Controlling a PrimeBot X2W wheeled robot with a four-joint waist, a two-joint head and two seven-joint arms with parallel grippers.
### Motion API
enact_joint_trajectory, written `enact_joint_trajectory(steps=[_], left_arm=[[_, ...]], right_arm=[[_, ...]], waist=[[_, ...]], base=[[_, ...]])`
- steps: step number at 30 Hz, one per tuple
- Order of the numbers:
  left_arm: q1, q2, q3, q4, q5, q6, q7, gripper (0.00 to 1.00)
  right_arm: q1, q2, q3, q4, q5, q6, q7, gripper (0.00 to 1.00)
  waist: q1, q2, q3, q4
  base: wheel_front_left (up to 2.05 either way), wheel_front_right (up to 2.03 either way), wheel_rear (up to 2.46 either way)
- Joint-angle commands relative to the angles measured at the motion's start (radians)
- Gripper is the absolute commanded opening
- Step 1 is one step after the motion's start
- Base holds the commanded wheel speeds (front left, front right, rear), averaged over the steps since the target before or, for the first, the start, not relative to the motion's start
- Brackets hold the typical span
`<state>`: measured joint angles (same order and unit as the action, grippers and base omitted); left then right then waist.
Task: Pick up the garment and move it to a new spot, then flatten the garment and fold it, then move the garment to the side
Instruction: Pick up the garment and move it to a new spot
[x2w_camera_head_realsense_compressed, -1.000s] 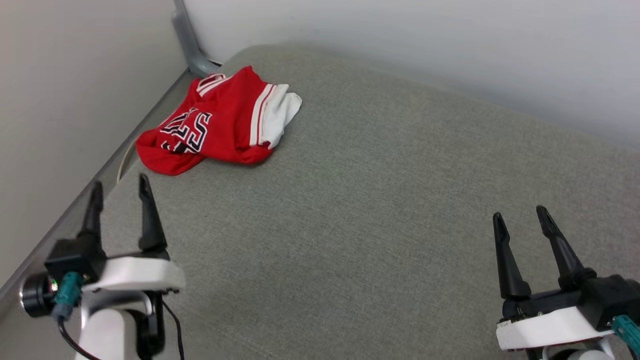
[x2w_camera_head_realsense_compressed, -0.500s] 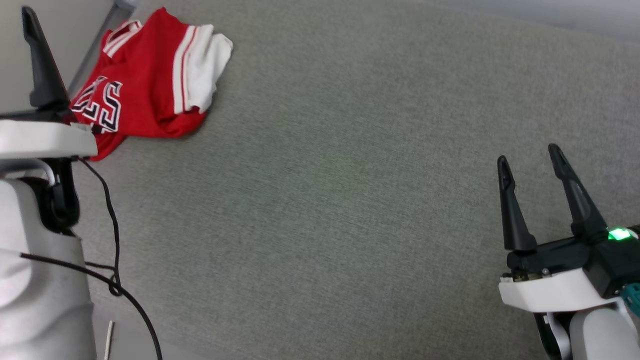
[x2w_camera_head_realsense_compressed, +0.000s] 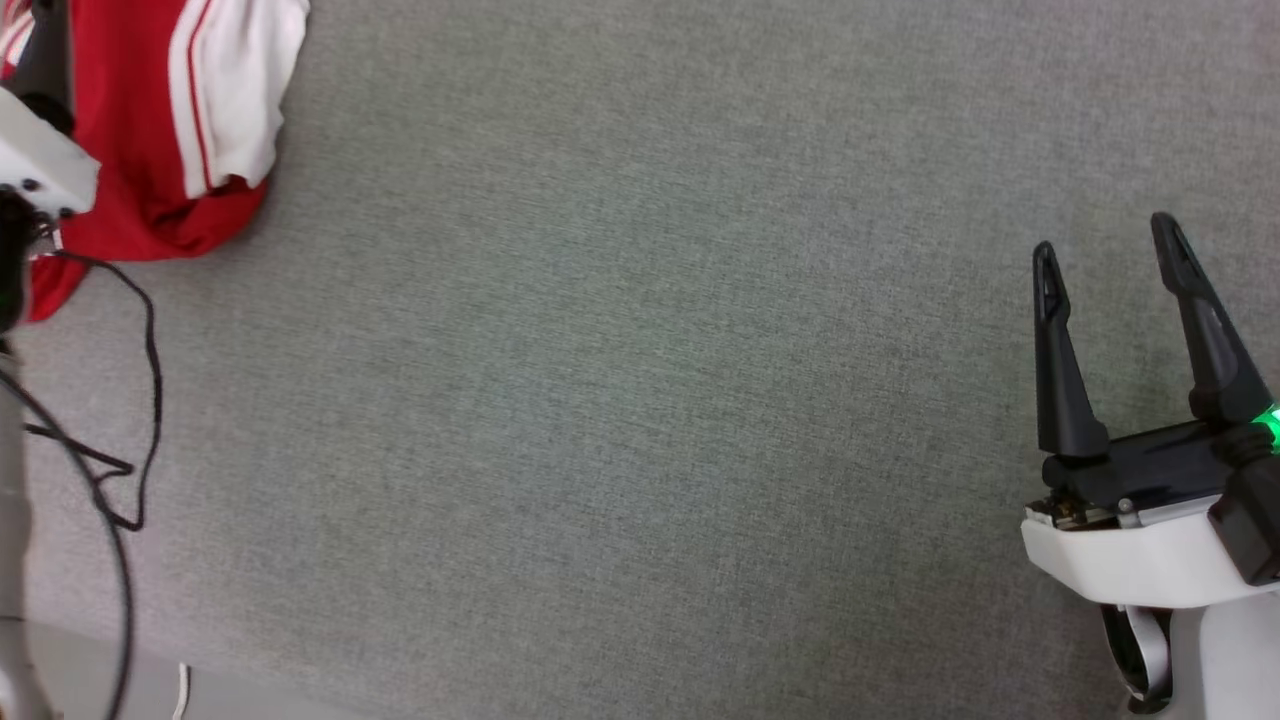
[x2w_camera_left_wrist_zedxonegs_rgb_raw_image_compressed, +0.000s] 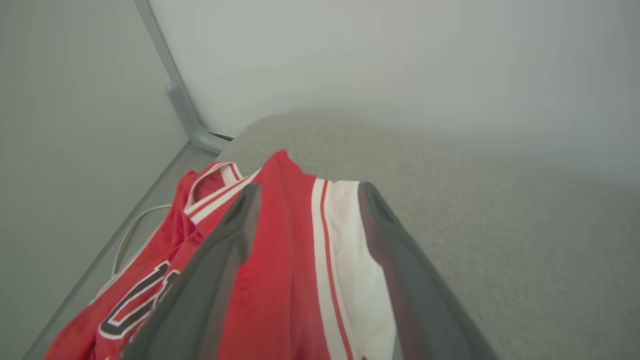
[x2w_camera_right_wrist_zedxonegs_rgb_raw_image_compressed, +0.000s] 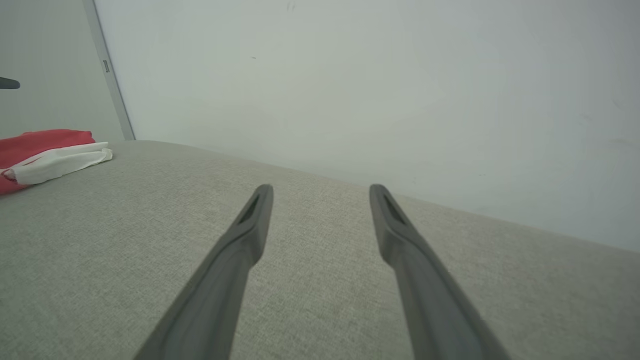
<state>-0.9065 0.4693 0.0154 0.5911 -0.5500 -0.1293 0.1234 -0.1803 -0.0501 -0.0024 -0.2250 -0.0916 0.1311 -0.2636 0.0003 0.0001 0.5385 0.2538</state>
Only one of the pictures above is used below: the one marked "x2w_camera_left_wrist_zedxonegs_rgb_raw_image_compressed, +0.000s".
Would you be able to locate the red basketball jersey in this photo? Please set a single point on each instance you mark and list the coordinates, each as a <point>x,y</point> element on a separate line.
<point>285,250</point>

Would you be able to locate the grey metal frame post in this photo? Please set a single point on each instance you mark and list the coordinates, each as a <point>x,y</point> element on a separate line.
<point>182,107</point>

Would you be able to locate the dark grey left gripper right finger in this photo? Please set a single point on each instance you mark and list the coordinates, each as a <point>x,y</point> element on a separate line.
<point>420,300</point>

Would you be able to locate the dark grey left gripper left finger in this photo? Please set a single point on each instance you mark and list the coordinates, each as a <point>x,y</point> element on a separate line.
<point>200,295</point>

